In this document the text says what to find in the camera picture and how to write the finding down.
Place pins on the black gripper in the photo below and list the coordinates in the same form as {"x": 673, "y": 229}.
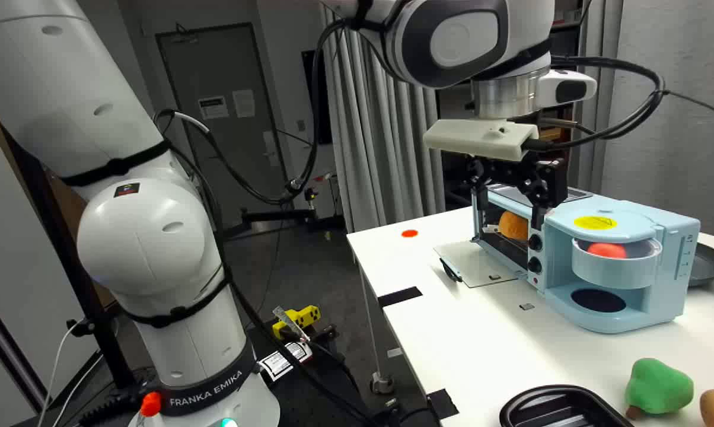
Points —
{"x": 547, "y": 178}

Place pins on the glass toaster oven door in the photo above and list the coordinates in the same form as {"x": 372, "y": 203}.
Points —
{"x": 483, "y": 264}

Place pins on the light blue toaster oven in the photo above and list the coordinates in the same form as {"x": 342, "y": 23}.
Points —
{"x": 625, "y": 276}

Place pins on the grey room door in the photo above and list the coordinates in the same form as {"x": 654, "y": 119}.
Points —
{"x": 215, "y": 73}

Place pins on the orange toy bread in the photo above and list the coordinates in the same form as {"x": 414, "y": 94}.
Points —
{"x": 514, "y": 227}

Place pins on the yellow round disc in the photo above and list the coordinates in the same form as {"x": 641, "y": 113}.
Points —
{"x": 597, "y": 221}

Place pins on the small black tape piece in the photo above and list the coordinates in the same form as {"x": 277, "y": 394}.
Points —
{"x": 527, "y": 308}

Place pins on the small red disc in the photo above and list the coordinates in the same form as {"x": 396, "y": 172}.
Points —
{"x": 408, "y": 234}

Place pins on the red toy in bowl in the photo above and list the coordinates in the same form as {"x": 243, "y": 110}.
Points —
{"x": 609, "y": 250}

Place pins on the black tape strip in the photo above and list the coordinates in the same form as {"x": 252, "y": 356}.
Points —
{"x": 400, "y": 298}

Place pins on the white curtain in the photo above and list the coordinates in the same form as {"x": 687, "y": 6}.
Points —
{"x": 381, "y": 133}

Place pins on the grey plate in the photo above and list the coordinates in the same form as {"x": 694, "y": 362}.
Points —
{"x": 707, "y": 264}

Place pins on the black plastic tray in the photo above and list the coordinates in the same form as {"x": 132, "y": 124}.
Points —
{"x": 560, "y": 406}

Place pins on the green toy pear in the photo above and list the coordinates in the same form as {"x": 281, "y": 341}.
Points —
{"x": 656, "y": 385}

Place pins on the yellow clamp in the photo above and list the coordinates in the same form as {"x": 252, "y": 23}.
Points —
{"x": 298, "y": 321}

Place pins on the red knob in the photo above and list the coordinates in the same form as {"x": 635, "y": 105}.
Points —
{"x": 151, "y": 405}

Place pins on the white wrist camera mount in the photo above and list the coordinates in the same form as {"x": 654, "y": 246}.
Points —
{"x": 483, "y": 139}

